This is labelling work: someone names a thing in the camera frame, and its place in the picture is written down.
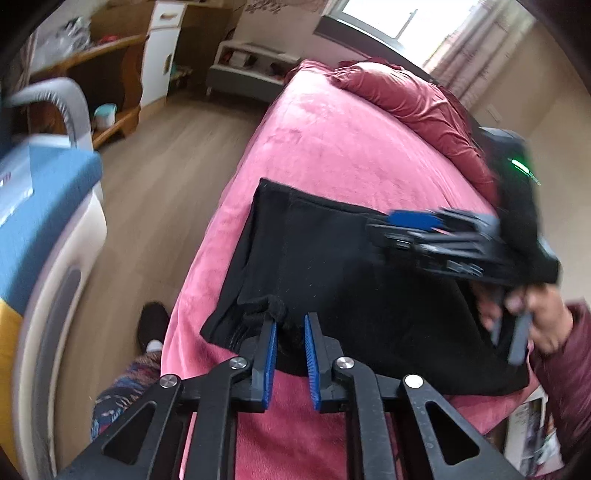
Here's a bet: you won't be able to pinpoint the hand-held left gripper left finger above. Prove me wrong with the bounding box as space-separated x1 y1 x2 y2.
55 318 280 480

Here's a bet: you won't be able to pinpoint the person's right hand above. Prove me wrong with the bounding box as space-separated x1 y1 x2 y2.
478 281 574 356

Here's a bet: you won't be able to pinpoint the window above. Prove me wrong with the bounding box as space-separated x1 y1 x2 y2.
314 0 483 65

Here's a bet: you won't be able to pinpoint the person's right forearm maroon sleeve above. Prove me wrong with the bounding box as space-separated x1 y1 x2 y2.
529 300 591 474

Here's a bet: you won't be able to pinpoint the person's black shoe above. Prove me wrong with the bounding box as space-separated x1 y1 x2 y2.
137 302 171 354

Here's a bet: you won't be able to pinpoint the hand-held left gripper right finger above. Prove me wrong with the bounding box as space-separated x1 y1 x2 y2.
302 312 527 480

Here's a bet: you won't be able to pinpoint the patterned curtain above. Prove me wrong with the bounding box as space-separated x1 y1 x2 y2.
425 0 539 100

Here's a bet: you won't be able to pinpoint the pink plush bed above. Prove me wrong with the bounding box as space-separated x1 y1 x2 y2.
159 60 543 480

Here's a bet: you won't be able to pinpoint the person's leg patterned trousers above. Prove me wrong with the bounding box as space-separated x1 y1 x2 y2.
91 351 162 444

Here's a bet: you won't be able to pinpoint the maroon duvet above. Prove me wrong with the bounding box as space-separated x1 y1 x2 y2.
329 59 502 206

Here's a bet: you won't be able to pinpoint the teal lidded container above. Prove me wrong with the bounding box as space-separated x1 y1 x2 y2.
93 104 117 132

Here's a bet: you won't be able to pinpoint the black pants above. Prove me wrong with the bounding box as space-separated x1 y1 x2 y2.
200 178 531 397

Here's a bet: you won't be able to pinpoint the wooden shelf unit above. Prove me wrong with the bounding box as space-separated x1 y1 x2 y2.
28 7 160 149

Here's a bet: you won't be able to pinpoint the grey chair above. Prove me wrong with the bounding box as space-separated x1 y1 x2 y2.
4 77 95 151

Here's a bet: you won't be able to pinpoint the white cabinet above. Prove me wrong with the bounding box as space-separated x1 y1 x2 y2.
140 0 188 109

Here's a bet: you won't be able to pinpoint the stack of magazines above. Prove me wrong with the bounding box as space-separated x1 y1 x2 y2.
503 392 566 476

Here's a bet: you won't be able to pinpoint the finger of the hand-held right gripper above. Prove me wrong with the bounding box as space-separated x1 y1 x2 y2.
366 223 491 278
389 208 502 238

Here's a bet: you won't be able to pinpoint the white low shelf bench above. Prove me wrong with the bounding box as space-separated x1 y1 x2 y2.
206 41 301 97

